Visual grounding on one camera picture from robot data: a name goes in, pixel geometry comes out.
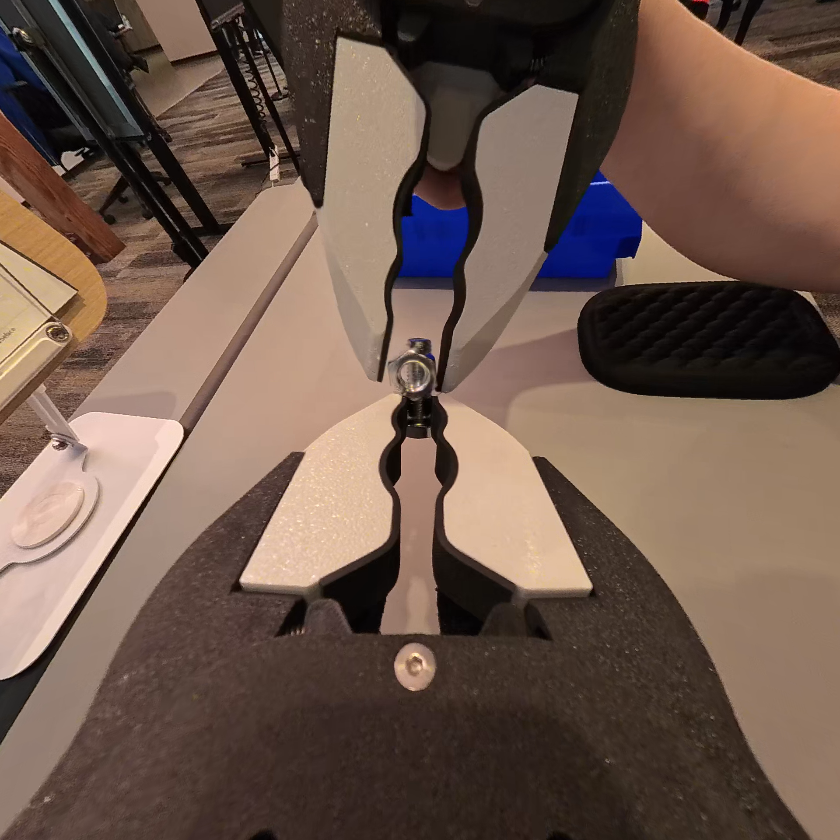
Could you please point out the wooden backboard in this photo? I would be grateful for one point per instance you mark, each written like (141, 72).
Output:
(65, 262)

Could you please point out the steel hex nut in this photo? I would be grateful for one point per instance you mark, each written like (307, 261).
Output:
(420, 432)

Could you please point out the person's right forearm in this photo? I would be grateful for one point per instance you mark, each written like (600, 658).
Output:
(722, 164)

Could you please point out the blue plastic bin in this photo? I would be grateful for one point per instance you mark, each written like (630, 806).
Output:
(590, 229)

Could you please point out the person's right hand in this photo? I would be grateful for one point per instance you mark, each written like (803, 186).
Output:
(441, 190)

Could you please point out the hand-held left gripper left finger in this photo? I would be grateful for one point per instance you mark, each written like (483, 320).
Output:
(328, 512)

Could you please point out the steel hex bolt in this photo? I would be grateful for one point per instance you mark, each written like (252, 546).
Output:
(412, 377)

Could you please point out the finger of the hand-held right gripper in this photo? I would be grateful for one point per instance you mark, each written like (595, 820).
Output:
(364, 164)
(508, 197)

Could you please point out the blue striped jacket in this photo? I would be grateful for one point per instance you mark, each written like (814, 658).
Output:
(19, 98)

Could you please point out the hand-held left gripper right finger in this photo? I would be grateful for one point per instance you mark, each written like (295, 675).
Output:
(505, 518)

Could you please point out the dark framed panel on stand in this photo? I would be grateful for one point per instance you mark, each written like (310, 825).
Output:
(85, 65)

